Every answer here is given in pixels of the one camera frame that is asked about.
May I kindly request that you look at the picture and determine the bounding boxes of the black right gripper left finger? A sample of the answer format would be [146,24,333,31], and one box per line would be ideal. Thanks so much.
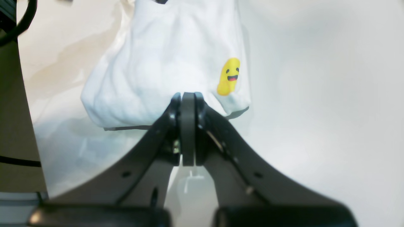
[28,92,195,227]

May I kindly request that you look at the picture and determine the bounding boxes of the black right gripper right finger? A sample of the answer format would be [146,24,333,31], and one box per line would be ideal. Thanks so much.
[194,92,358,227]

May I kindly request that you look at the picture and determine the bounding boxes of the white printed t-shirt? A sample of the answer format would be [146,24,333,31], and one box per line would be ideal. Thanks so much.
[81,0,251,128]

